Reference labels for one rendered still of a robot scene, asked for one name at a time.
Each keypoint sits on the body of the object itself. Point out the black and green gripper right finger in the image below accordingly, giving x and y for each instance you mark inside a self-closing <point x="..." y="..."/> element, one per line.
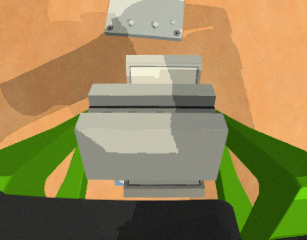
<point x="280" y="210"/>

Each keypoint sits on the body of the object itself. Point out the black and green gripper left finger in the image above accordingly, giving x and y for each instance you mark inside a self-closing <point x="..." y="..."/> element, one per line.
<point x="26" y="165"/>

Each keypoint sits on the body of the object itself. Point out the grey metal block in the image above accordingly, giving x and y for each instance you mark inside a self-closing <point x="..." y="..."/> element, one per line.
<point x="151" y="132"/>

